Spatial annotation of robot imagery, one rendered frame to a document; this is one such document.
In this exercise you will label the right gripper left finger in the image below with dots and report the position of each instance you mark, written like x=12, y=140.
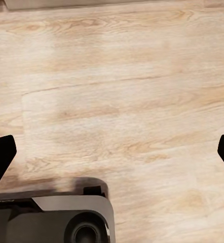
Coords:
x=7, y=152

